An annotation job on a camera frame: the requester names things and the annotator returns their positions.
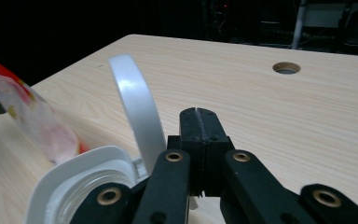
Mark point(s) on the white and red spout pouch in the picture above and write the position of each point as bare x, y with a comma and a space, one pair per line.
40, 124

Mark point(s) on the white flip-lid container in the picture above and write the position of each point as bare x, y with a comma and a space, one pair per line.
136, 105

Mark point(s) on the white desk leg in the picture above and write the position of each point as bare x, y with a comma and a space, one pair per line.
299, 28

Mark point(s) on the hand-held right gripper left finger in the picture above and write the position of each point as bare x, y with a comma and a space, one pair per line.
167, 186

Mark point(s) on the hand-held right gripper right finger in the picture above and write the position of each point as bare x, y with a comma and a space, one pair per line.
248, 186

